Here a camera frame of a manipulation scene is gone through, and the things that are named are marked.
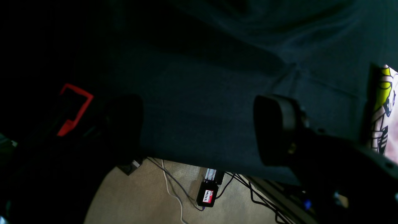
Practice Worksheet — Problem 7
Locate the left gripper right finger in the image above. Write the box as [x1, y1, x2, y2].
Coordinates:
[253, 95, 398, 224]

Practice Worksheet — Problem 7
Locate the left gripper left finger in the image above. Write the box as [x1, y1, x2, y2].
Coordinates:
[1, 95, 144, 224]

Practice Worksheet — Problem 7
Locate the pink T-shirt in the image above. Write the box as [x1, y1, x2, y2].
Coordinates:
[370, 65, 397, 155]

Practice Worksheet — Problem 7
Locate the red black bottom clamp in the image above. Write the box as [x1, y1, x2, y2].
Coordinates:
[57, 83, 94, 137]

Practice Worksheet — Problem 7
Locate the black device red label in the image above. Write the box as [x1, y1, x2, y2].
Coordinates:
[196, 182, 219, 208]

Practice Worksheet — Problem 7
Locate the black table cloth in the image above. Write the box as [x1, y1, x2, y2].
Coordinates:
[1, 0, 397, 185]

